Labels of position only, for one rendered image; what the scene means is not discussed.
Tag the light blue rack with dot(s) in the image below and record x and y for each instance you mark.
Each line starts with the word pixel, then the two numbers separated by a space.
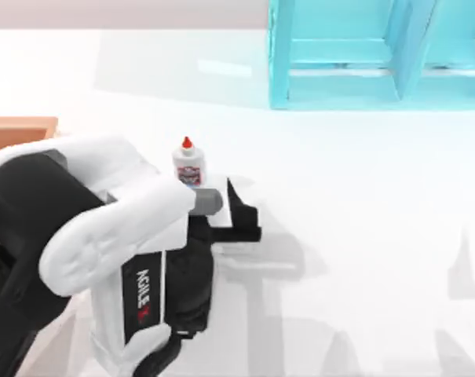
pixel 339 51

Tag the white glue bottle red cap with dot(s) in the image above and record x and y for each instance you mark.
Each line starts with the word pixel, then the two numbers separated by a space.
pixel 187 167

